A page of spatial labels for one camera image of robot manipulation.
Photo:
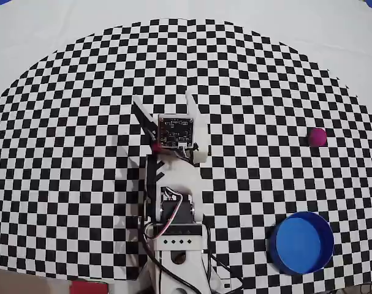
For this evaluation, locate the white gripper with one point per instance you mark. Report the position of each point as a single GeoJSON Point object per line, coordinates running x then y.
{"type": "Point", "coordinates": [200, 124]}

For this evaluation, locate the blue round box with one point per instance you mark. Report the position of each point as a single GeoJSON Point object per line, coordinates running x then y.
{"type": "Point", "coordinates": [299, 242]}

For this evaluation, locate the black white checkered mat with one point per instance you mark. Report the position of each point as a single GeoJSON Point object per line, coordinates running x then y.
{"type": "Point", "coordinates": [81, 122]}

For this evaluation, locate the gripper camera circuit board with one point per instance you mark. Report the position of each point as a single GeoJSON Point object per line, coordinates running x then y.
{"type": "Point", "coordinates": [176, 131]}

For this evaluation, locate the red flat object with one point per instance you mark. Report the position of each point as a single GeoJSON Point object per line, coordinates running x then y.
{"type": "Point", "coordinates": [89, 288]}

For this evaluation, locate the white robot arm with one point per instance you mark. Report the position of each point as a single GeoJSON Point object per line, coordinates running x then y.
{"type": "Point", "coordinates": [179, 171]}

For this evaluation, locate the pink faceted ball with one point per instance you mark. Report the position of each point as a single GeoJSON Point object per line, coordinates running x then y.
{"type": "Point", "coordinates": [317, 137]}

